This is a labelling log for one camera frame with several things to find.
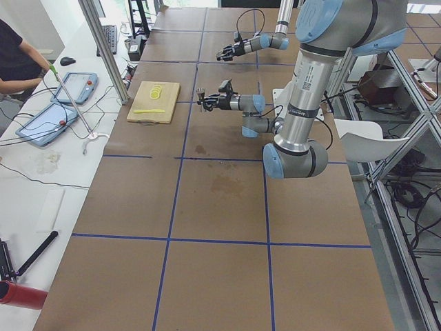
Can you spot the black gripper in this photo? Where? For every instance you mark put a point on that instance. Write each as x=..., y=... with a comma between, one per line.
x=242, y=47
x=224, y=102

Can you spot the steel jigger measuring cup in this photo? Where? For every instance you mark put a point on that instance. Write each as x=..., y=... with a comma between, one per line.
x=201, y=97

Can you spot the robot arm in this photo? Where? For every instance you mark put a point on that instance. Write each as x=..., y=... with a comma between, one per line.
x=278, y=40
x=325, y=31

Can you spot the bamboo cutting board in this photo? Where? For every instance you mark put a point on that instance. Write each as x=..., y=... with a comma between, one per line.
x=166, y=101

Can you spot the yellow plastic knife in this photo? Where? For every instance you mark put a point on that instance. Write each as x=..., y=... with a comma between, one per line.
x=153, y=110

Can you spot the black keyboard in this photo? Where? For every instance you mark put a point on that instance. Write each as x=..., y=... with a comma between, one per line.
x=111, y=36

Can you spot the blue teach pendant far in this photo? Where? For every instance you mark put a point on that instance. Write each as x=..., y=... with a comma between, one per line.
x=80, y=85

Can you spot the blue teach pendant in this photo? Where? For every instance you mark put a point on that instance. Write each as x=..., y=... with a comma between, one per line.
x=48, y=124
x=80, y=85

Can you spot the black computer mouse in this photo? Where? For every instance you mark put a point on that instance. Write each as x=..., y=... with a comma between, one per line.
x=66, y=61

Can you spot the white chair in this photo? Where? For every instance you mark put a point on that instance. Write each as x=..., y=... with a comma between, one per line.
x=363, y=140

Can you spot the metal rod green tip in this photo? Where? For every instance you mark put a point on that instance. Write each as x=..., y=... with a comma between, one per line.
x=91, y=134

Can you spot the blue teach pendant near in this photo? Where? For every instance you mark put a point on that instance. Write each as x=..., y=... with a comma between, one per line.
x=48, y=124

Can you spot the seated man black shirt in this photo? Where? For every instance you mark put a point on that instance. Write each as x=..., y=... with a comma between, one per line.
x=22, y=66

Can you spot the black handheld tool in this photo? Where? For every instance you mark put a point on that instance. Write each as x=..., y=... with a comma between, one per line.
x=8, y=273

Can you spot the red bottle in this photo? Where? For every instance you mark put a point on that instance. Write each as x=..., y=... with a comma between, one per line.
x=22, y=296

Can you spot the aluminium frame post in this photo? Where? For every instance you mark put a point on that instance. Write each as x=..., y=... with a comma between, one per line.
x=92, y=18

